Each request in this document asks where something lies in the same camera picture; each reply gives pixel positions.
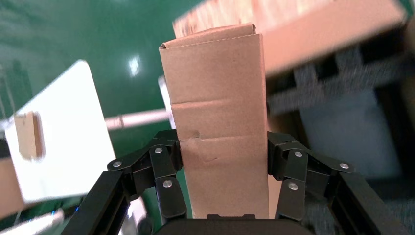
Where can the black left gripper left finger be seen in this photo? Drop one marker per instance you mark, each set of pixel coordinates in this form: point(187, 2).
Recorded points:
point(142, 165)

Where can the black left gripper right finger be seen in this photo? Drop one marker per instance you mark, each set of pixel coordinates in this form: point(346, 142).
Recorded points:
point(298, 165)

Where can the small cardboard box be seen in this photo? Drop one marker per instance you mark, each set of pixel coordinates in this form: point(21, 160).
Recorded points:
point(217, 113)

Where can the brown cardboard box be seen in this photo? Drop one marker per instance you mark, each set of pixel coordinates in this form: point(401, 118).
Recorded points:
point(29, 136)

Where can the big open cardboard box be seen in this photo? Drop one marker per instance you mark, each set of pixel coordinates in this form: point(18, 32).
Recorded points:
point(324, 39)

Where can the black foam insert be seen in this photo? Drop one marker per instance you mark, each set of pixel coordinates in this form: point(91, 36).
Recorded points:
point(340, 74)

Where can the wooden pallet board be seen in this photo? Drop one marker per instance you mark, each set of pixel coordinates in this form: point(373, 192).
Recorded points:
point(210, 13)

